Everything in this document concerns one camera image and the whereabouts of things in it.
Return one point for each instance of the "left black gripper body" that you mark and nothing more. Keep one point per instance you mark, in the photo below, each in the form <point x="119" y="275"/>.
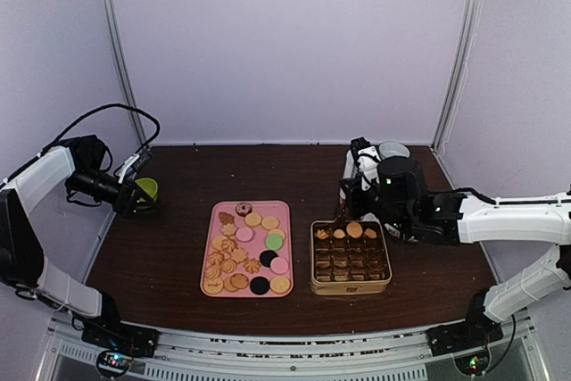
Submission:
<point x="121" y="206"/>

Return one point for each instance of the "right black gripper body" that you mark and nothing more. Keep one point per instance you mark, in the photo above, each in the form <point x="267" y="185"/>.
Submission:
<point x="357" y="209"/>

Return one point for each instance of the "plain round brown cookie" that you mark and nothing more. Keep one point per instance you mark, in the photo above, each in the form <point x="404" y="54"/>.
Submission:
<point x="354" y="230"/>

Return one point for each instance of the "metal serving tongs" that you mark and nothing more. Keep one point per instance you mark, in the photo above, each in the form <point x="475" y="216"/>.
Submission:
<point x="344" y="189"/>

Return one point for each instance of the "brown leaf cookie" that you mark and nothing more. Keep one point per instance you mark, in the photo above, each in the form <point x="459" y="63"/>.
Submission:
<point x="321" y="234"/>

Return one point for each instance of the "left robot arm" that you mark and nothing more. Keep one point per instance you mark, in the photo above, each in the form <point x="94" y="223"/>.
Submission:
<point x="37" y="231"/>

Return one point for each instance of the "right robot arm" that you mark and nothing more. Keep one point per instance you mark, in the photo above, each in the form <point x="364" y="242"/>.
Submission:
<point x="394" y="191"/>

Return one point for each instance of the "green plastic bowl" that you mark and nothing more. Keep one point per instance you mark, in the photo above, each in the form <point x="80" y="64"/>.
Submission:
<point x="148" y="196"/>

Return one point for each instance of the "silver tin lid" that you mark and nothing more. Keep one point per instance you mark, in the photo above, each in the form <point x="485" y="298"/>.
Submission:
<point x="395" y="232"/>

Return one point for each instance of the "gold cookie tin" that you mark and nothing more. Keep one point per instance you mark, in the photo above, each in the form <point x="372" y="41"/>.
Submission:
<point x="348" y="266"/>

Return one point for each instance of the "pale ceramic bowl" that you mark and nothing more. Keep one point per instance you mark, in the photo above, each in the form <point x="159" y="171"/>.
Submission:
<point x="389" y="149"/>

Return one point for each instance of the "beige round biscuit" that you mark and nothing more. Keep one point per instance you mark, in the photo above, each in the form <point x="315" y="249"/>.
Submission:
<point x="278" y="232"/>
<point x="253" y="220"/>
<point x="270" y="222"/>

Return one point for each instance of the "green sandwich cookie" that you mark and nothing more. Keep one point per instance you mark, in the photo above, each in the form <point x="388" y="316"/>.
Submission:
<point x="274" y="242"/>

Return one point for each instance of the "pink sandwich cookie lower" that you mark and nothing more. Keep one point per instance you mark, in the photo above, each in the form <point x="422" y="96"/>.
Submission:
<point x="279" y="265"/>

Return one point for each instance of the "pink sandwich cookie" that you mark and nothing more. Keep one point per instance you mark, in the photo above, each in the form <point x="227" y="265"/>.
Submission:
<point x="279" y="265"/>
<point x="244" y="234"/>

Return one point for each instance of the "beige round biscuit top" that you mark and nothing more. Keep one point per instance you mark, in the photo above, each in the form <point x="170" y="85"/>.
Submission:
<point x="253" y="220"/>

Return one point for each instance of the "black sandwich cookie upper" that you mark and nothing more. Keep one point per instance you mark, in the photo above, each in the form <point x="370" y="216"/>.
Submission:
<point x="266" y="257"/>

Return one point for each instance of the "black sandwich cookie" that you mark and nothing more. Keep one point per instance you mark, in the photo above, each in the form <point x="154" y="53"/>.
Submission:
<point x="266" y="257"/>
<point x="259" y="285"/>

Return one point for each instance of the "chocolate sprinkle donut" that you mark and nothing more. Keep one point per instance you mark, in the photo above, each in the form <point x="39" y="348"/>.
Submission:
<point x="243" y="209"/>

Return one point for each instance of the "beige round biscuit corner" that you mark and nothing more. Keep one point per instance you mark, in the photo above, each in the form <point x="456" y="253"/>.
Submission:
<point x="280" y="285"/>

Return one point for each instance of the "pink sandwich cookie upper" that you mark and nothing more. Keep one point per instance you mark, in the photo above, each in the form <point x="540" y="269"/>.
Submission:
<point x="244" y="234"/>

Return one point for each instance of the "biscuit with pink stick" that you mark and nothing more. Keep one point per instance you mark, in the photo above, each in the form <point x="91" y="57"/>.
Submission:
<point x="213" y="286"/>

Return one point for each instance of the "pink plastic tray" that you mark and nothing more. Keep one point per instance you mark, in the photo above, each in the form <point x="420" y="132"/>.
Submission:
<point x="237" y="263"/>

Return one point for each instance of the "black sandwich cookie lower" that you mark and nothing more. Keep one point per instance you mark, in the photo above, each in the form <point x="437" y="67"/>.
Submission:
<point x="259" y="285"/>

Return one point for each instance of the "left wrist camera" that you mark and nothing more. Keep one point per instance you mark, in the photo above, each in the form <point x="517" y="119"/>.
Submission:
<point x="133" y="164"/>

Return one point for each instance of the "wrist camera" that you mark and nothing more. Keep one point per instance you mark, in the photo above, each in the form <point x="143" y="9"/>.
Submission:
<point x="365" y="159"/>
<point x="133" y="164"/>

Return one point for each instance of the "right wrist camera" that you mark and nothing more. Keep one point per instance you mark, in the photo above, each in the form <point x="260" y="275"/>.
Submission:
<point x="365" y="159"/>

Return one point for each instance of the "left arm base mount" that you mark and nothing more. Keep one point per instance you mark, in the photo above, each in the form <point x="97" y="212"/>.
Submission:
<point x="119" y="350"/>

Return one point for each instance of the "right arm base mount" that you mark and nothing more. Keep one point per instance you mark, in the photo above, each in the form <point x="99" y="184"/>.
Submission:
<point x="469" y="344"/>

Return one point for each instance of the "left aluminium frame post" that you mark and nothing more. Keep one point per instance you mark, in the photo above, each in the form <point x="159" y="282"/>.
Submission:
<point x="118" y="53"/>

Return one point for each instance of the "aluminium frame post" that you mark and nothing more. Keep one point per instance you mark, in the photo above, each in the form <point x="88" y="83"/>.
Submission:
<point x="118" y="53"/>
<point x="459" y="72"/>

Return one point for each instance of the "right aluminium frame post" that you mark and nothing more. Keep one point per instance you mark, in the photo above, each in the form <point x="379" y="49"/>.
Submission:
<point x="459" y="72"/>

